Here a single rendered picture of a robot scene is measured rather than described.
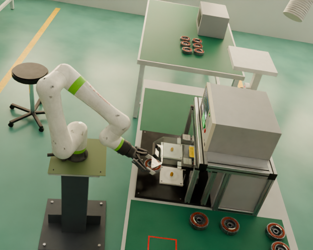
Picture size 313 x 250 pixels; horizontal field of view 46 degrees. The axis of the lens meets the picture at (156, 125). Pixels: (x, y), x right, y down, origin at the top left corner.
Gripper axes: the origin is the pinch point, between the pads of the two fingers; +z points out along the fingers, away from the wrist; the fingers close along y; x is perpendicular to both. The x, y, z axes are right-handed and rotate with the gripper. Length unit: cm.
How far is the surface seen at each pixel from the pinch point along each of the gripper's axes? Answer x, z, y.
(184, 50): 8, 25, -188
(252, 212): 28, 58, 21
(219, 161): 41.3, 15.5, 17.5
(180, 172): 4.8, 19.7, -3.9
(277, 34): 45, 229, -472
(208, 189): 22.6, 25.4, 19.5
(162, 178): -1.2, 9.7, 4.3
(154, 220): -5.5, 8.6, 35.1
